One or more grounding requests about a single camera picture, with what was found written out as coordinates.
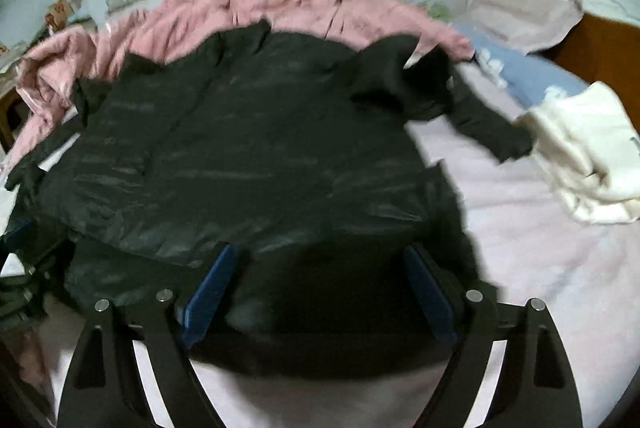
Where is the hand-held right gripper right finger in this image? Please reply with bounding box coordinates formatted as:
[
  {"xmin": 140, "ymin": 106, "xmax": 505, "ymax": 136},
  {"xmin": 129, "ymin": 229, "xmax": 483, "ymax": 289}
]
[{"xmin": 402, "ymin": 243, "xmax": 585, "ymax": 428}]

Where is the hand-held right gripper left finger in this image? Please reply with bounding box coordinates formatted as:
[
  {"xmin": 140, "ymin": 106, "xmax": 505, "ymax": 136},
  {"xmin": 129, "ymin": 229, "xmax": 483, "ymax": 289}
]
[{"xmin": 56, "ymin": 242, "xmax": 240, "ymax": 428}]

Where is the black puffer jacket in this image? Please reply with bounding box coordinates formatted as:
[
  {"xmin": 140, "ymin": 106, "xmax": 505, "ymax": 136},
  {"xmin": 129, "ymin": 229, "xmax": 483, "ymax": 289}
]
[{"xmin": 5, "ymin": 20, "xmax": 533, "ymax": 381}]

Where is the white garment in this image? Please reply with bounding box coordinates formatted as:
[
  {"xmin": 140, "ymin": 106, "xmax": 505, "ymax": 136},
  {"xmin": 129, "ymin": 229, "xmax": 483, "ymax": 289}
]
[{"xmin": 515, "ymin": 80, "xmax": 640, "ymax": 226}]

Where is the blue pillow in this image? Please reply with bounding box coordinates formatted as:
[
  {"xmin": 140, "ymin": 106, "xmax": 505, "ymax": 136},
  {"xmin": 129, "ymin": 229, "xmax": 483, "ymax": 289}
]
[{"xmin": 452, "ymin": 25, "xmax": 591, "ymax": 111}]

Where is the pink checked quilt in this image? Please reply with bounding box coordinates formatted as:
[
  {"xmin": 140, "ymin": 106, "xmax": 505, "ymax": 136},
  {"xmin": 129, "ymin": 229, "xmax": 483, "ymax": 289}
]
[{"xmin": 2, "ymin": 0, "xmax": 476, "ymax": 169}]

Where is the green floral cloth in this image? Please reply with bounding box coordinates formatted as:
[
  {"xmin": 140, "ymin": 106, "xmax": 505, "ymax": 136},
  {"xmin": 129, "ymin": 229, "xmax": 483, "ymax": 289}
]
[{"xmin": 417, "ymin": 0, "xmax": 453, "ymax": 24}]

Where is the pink pillow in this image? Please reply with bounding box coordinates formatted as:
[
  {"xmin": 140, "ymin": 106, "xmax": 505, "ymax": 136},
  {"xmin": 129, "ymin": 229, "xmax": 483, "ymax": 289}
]
[{"xmin": 462, "ymin": 0, "xmax": 586, "ymax": 54}]

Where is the wooden headboard with white frame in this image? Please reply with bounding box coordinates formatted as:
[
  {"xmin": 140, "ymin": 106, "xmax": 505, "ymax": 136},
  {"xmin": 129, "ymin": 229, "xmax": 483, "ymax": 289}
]
[{"xmin": 470, "ymin": 0, "xmax": 640, "ymax": 109}]

